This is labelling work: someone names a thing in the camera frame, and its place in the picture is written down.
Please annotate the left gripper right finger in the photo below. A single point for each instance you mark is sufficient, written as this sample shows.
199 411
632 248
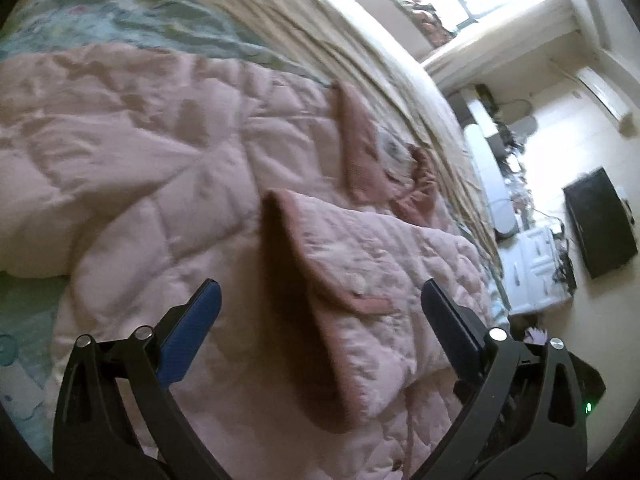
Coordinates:
484 441

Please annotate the clothes pile on windowsill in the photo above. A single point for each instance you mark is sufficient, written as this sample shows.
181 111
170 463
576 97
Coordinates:
425 17

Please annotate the white rounded vanity desk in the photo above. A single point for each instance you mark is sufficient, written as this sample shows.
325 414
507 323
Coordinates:
486 147

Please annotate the black television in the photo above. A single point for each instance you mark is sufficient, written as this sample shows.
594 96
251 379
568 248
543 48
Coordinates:
602 228

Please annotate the tan bed sheet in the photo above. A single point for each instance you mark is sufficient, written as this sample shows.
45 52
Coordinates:
338 39

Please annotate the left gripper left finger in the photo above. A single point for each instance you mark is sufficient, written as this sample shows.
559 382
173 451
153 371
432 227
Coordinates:
116 418

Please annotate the teal cartoon print blanket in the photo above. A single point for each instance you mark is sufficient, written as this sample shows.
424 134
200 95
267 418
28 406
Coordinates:
29 305

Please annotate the pink quilted coat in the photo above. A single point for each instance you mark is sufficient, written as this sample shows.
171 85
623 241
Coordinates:
138 174

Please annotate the white dresser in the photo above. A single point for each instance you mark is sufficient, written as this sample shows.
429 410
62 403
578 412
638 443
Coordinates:
531 272

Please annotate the white air conditioner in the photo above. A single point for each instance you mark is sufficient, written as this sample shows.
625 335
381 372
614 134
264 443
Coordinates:
612 102

